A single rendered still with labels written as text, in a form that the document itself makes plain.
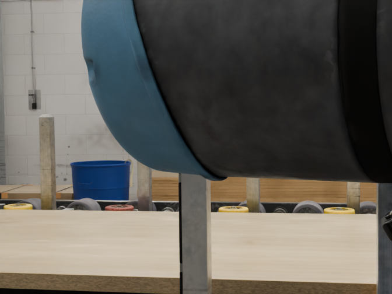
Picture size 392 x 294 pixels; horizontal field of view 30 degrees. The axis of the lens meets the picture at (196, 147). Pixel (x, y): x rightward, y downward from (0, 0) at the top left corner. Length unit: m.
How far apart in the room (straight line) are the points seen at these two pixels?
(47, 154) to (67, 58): 6.11
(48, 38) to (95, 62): 8.06
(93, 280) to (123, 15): 0.97
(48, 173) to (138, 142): 1.91
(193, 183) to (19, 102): 7.49
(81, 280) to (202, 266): 0.31
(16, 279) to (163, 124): 1.01
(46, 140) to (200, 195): 1.28
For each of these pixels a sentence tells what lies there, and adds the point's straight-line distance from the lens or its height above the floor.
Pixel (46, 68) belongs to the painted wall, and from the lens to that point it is 8.37.
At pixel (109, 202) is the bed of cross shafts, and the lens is 2.73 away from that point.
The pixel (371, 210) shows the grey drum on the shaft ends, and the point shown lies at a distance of 2.47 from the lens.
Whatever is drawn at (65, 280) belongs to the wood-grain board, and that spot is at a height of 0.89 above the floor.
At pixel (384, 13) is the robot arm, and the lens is 0.26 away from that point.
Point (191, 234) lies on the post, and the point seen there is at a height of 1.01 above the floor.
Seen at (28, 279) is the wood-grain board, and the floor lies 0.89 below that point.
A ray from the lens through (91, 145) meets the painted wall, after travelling 8.25.
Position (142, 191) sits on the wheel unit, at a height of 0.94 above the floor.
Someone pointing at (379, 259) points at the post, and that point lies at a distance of 0.99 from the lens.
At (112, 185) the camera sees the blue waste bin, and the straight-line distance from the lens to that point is 6.47.
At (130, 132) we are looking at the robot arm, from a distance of 0.33.
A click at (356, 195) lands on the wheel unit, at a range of 2.07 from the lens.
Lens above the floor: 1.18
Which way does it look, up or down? 3 degrees down
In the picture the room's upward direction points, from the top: 1 degrees counter-clockwise
